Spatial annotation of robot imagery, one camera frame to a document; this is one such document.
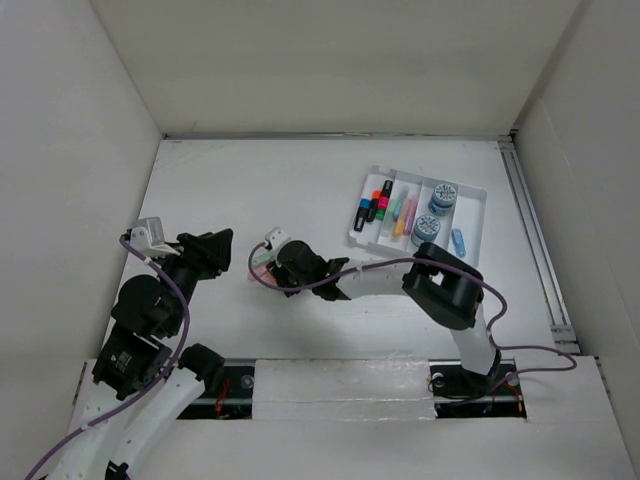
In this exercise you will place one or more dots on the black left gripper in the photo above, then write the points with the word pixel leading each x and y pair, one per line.
pixel 210 251

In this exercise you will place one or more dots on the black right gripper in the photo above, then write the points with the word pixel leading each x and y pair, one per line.
pixel 279 272

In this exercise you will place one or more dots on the pink correction tape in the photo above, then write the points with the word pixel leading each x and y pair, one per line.
pixel 258 273

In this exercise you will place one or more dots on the blue cap black highlighter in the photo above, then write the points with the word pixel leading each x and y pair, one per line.
pixel 362 214

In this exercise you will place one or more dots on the green cap pastel highlighter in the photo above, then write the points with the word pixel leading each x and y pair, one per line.
pixel 389 220

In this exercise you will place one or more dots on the orange cap black highlighter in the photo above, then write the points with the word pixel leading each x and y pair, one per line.
pixel 374 200

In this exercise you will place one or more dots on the pink cap black highlighter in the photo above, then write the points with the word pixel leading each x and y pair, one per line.
pixel 384 196

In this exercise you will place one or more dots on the yellow pastel highlighter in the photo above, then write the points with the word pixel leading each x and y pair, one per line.
pixel 399 228

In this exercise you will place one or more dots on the blue cap pastel highlighter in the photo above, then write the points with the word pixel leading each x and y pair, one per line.
pixel 400 204

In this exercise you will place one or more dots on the purple cap pastel highlighter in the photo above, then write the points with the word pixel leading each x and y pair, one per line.
pixel 409 221

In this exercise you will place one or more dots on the blue correction tape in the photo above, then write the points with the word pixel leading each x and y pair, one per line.
pixel 458 242

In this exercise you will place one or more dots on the green correction tape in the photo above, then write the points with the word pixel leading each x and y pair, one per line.
pixel 262 259

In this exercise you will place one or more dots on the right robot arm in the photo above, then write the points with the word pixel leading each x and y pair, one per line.
pixel 447 289

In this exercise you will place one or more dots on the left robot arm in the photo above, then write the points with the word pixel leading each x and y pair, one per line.
pixel 145 374

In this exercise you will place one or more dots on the white compartment organizer tray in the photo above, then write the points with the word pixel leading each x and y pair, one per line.
pixel 467 215

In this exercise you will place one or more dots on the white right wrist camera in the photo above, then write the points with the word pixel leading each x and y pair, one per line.
pixel 276 238

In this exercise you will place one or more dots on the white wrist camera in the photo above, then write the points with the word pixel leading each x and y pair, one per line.
pixel 276 238
pixel 147 237

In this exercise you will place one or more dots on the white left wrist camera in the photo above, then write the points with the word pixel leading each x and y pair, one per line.
pixel 147 237

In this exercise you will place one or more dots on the aluminium frame rail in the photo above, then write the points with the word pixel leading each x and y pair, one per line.
pixel 560 324

